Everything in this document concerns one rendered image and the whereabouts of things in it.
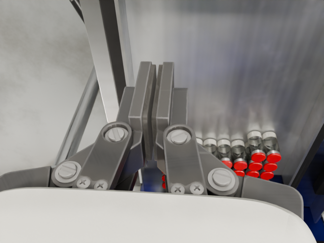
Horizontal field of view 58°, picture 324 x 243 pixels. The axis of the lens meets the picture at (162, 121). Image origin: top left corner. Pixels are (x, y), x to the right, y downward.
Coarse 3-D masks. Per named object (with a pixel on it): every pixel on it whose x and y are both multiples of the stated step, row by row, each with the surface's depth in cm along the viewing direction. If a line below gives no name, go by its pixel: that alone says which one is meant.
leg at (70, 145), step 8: (88, 80) 105; (96, 80) 105; (88, 88) 101; (96, 88) 103; (88, 96) 98; (96, 96) 103; (80, 104) 96; (88, 104) 96; (80, 112) 93; (88, 112) 95; (72, 120) 91; (80, 120) 91; (72, 128) 88; (80, 128) 89; (72, 136) 86; (80, 136) 88; (64, 144) 84; (72, 144) 84; (64, 152) 82; (72, 152) 83; (56, 160) 80; (64, 160) 80
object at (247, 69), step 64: (128, 0) 32; (192, 0) 32; (256, 0) 31; (320, 0) 31; (128, 64) 36; (192, 64) 38; (256, 64) 37; (320, 64) 36; (192, 128) 46; (256, 128) 45; (320, 128) 40
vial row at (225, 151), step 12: (204, 144) 47; (216, 144) 48; (228, 144) 47; (240, 144) 47; (216, 156) 46; (228, 156) 45; (240, 156) 45; (240, 168) 45; (252, 168) 45; (264, 168) 45; (276, 168) 45
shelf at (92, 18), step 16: (80, 0) 33; (96, 0) 33; (96, 16) 34; (96, 32) 36; (96, 48) 37; (96, 64) 39; (112, 80) 41; (112, 96) 43; (112, 112) 46; (320, 160) 50; (144, 176) 58; (160, 176) 57; (304, 176) 54; (304, 192) 57
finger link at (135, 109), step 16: (144, 64) 14; (144, 80) 13; (128, 96) 13; (144, 96) 12; (128, 112) 12; (144, 112) 11; (144, 128) 12; (144, 144) 12; (80, 160) 11; (128, 160) 11; (144, 160) 12; (64, 176) 10; (128, 176) 12
